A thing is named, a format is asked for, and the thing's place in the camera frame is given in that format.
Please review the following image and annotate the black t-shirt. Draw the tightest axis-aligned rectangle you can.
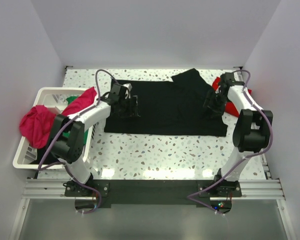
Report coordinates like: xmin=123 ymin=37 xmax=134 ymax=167
xmin=104 ymin=68 xmax=228 ymax=137

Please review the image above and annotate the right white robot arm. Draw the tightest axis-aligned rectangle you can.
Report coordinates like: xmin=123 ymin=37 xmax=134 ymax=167
xmin=197 ymin=85 xmax=274 ymax=195

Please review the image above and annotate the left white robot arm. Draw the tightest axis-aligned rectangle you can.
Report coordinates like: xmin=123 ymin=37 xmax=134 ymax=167
xmin=45 ymin=93 xmax=139 ymax=197

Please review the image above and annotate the folded red t-shirt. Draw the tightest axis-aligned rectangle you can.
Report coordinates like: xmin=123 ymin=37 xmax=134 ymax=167
xmin=212 ymin=73 xmax=255 ymax=117

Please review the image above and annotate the green t-shirt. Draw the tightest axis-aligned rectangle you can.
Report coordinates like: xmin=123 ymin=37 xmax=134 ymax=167
xmin=62 ymin=95 xmax=88 ymax=146

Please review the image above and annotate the white plastic laundry basket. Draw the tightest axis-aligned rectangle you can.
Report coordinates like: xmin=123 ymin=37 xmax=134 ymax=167
xmin=12 ymin=87 xmax=97 ymax=170

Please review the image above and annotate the black garment in basket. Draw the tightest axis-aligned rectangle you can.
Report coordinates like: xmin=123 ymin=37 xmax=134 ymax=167
xmin=29 ymin=148 xmax=56 ymax=165

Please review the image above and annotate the magenta t-shirt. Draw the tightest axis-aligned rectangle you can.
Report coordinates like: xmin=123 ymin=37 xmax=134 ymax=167
xmin=19 ymin=87 xmax=97 ymax=149

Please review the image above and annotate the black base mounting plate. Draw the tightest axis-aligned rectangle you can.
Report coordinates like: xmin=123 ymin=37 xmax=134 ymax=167
xmin=63 ymin=179 xmax=243 ymax=213

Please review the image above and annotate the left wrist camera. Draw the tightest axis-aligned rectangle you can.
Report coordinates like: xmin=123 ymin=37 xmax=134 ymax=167
xmin=108 ymin=83 xmax=132 ymax=101

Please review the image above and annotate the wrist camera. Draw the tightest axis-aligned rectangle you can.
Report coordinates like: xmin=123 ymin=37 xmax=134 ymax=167
xmin=108 ymin=83 xmax=132 ymax=101
xmin=218 ymin=72 xmax=236 ymax=88

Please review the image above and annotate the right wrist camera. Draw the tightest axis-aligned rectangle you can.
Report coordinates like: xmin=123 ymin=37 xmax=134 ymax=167
xmin=218 ymin=72 xmax=236 ymax=88

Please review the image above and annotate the aluminium frame rail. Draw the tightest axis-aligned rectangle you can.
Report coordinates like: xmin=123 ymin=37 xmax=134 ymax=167
xmin=8 ymin=178 xmax=76 ymax=240

